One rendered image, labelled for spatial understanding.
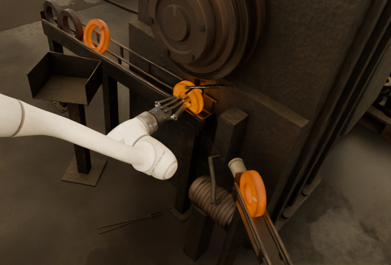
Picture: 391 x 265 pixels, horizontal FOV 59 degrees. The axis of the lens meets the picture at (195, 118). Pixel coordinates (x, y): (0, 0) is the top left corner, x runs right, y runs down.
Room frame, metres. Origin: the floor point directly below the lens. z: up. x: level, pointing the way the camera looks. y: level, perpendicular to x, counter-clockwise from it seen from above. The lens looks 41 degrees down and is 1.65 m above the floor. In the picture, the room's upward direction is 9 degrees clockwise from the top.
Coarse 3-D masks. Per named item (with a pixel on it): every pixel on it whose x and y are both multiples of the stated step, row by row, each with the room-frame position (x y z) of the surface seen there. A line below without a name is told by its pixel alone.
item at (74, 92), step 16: (48, 64) 1.36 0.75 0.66; (64, 64) 1.38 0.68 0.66; (80, 64) 1.38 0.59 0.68; (96, 64) 1.37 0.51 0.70; (32, 80) 1.20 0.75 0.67; (48, 80) 1.33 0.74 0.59; (64, 80) 1.34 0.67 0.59; (80, 80) 1.35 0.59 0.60; (96, 80) 1.29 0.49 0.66; (32, 96) 1.18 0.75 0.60; (48, 96) 1.20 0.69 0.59; (64, 96) 1.22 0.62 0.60; (80, 96) 1.23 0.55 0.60; (80, 112) 1.25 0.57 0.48; (80, 160) 1.25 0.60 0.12; (96, 160) 1.36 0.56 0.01; (64, 176) 1.20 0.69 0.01; (80, 176) 1.22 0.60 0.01; (96, 176) 1.24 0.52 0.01
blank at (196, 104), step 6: (180, 84) 1.18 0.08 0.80; (186, 84) 1.16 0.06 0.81; (192, 84) 1.17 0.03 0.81; (174, 90) 1.20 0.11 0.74; (180, 90) 1.18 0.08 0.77; (186, 90) 1.16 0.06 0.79; (192, 90) 1.14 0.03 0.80; (198, 90) 1.15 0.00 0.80; (192, 96) 1.13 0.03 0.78; (198, 96) 1.13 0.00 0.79; (192, 102) 1.13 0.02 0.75; (198, 102) 1.12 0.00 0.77; (192, 108) 1.13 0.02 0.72; (198, 108) 1.11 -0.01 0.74; (192, 114) 1.13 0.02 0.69
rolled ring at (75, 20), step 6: (66, 12) 1.71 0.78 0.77; (72, 12) 1.70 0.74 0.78; (60, 18) 1.75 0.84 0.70; (66, 18) 1.75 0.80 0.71; (72, 18) 1.68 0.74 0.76; (78, 18) 1.69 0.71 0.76; (66, 24) 1.75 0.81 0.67; (78, 24) 1.66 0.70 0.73; (66, 30) 1.73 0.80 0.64; (78, 30) 1.65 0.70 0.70; (78, 36) 1.65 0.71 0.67
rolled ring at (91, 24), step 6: (90, 24) 1.65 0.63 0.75; (96, 24) 1.63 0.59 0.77; (102, 24) 1.61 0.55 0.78; (84, 30) 1.66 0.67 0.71; (90, 30) 1.66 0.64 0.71; (102, 30) 1.59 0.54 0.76; (108, 30) 1.60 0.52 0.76; (84, 36) 1.64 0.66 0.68; (90, 36) 1.65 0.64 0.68; (102, 36) 1.57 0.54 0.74; (108, 36) 1.58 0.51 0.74; (84, 42) 1.62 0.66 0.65; (90, 42) 1.63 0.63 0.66; (102, 42) 1.56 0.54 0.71; (108, 42) 1.57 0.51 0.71; (96, 48) 1.56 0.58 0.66; (102, 48) 1.55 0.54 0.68
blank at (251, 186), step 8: (248, 176) 0.77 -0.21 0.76; (256, 176) 0.75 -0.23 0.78; (240, 184) 0.80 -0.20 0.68; (248, 184) 0.75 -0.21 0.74; (256, 184) 0.72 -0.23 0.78; (248, 192) 0.76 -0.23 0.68; (256, 192) 0.70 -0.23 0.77; (264, 192) 0.71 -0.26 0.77; (248, 200) 0.74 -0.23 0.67; (256, 200) 0.69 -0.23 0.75; (264, 200) 0.69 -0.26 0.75; (248, 208) 0.71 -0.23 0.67; (256, 208) 0.67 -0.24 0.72; (264, 208) 0.68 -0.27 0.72; (256, 216) 0.67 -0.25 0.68
